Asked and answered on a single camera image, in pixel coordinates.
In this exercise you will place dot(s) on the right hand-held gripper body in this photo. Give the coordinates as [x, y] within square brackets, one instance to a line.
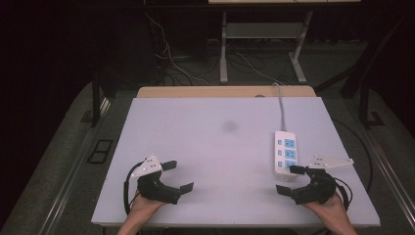
[321, 191]

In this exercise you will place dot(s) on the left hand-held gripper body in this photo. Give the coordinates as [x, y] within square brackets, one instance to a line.
[153, 189]

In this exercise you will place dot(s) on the white power strip blue sockets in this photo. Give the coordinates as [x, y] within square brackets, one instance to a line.
[281, 153]

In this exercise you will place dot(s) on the person's left hand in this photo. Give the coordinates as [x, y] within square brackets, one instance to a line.
[143, 207]

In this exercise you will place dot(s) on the person's right hand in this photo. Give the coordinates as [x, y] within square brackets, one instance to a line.
[331, 209]

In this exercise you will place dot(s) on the wooden table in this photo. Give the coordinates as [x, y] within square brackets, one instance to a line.
[225, 91]

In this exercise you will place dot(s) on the black metal stand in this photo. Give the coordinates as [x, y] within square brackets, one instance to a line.
[96, 98]
[364, 104]

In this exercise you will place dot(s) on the black rectangular floor frame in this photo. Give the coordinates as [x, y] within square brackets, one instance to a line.
[100, 151]

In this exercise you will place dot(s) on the metal floor rail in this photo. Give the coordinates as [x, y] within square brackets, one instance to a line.
[76, 163]
[391, 173]

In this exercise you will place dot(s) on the grey metal desk frame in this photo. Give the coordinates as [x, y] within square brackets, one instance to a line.
[264, 31]

